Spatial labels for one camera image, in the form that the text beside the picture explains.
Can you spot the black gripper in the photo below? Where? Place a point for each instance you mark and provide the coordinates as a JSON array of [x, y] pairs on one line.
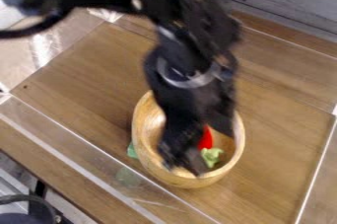
[[189, 109]]

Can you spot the red plush strawberry toy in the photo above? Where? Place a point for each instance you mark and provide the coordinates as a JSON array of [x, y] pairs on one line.
[[209, 152]]

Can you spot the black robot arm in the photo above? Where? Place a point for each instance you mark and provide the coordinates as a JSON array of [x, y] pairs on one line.
[[190, 68]]

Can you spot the wooden brown bowl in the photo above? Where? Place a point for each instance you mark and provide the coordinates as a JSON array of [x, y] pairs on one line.
[[148, 124]]

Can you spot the green block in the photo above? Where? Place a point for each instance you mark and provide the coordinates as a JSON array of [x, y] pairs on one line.
[[132, 152]]

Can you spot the black clamp base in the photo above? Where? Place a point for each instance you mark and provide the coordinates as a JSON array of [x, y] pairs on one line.
[[44, 213]]

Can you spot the clear acrylic tray wall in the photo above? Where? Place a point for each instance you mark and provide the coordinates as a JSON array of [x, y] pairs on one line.
[[65, 125]]

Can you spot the clear acrylic corner bracket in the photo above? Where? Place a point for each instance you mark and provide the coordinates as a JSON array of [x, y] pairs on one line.
[[106, 15]]

